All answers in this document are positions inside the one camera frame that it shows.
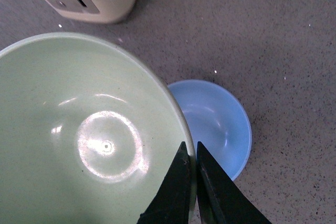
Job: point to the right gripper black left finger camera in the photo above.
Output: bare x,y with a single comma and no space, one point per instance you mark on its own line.
171,203

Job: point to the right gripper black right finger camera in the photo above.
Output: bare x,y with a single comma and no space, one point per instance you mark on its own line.
219,199

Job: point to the green plastic bowl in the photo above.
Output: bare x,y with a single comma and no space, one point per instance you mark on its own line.
88,131

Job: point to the blue plastic bowl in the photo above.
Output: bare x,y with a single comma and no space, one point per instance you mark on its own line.
217,119

